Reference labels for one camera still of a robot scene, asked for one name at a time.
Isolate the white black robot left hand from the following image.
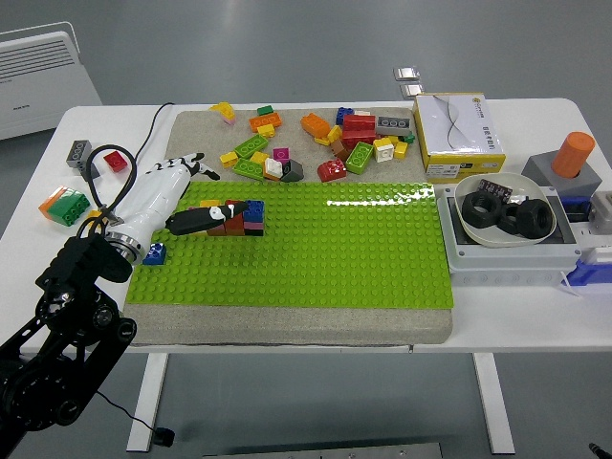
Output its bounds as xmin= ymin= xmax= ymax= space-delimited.
xmin=108 ymin=152 xmax=251 ymax=265

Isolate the grey three-hole brick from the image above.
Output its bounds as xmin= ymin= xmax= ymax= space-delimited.
xmin=65 ymin=140 xmax=93 ymax=168
xmin=376 ymin=115 xmax=413 ymax=138

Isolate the long lime green brick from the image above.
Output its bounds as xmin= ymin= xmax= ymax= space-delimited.
xmin=344 ymin=141 xmax=375 ymax=176
xmin=231 ymin=158 xmax=267 ymax=182
xmin=232 ymin=133 xmax=270 ymax=160

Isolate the yellow pink slope brick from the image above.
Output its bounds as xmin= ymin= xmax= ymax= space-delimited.
xmin=208 ymin=101 xmax=237 ymax=126

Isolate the long orange brick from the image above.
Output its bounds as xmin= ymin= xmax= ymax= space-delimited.
xmin=248 ymin=113 xmax=283 ymax=134

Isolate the black grey slope brick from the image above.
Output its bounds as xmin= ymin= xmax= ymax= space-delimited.
xmin=279 ymin=159 xmax=305 ymax=185

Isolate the green studded baseplate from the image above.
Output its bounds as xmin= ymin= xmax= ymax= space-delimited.
xmin=124 ymin=180 xmax=455 ymax=310

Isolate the red curved brick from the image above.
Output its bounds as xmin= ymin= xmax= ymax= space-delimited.
xmin=317 ymin=159 xmax=349 ymax=184

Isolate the large red brick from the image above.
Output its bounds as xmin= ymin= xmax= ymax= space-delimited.
xmin=341 ymin=113 xmax=378 ymax=149

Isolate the white brick with yellow top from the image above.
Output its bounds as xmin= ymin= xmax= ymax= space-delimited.
xmin=372 ymin=137 xmax=395 ymax=164

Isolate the grey-brown foam mat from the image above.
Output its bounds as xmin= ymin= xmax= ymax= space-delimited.
xmin=118 ymin=107 xmax=455 ymax=346

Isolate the white table leg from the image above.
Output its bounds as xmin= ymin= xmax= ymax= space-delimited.
xmin=124 ymin=352 xmax=169 ymax=453
xmin=470 ymin=352 xmax=516 ymax=454

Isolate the white panel heater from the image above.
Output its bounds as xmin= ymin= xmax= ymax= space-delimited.
xmin=0 ymin=21 xmax=104 ymax=142

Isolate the white zip tie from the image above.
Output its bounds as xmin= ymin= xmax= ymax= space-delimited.
xmin=557 ymin=272 xmax=584 ymax=298

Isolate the blue white plastic block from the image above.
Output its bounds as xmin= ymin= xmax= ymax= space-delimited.
xmin=561 ymin=246 xmax=612 ymax=288

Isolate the grey junction box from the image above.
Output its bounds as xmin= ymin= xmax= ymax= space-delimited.
xmin=435 ymin=184 xmax=582 ymax=288

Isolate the white bowl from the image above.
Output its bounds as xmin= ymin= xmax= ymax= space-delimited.
xmin=452 ymin=172 xmax=559 ymax=249

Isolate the large black hex nut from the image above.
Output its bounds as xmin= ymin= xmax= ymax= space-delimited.
xmin=515 ymin=198 xmax=556 ymax=239
xmin=461 ymin=192 xmax=504 ymax=230

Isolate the grey metal connector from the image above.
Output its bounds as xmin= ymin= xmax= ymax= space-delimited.
xmin=587 ymin=190 xmax=612 ymax=224

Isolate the small black hex nut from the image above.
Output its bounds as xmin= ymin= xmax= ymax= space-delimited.
xmin=496 ymin=203 xmax=523 ymax=235

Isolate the grey metal plate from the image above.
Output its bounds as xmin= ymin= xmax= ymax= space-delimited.
xmin=203 ymin=442 xmax=444 ymax=459

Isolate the purple circuit board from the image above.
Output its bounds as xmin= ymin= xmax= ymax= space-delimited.
xmin=476 ymin=179 xmax=514 ymax=202

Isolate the grey block with hole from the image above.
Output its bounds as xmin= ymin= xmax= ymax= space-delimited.
xmin=520 ymin=152 xmax=603 ymax=198

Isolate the orange cylinder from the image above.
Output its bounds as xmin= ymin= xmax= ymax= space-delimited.
xmin=551 ymin=131 xmax=597 ymax=181

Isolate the white yellow cardboard box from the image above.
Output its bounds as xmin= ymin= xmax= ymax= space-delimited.
xmin=411 ymin=92 xmax=507 ymax=182

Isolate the black robot hand cable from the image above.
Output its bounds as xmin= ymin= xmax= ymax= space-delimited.
xmin=76 ymin=144 xmax=139 ymax=240

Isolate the black power cord with plug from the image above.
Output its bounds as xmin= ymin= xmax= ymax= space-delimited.
xmin=95 ymin=100 xmax=177 ymax=448

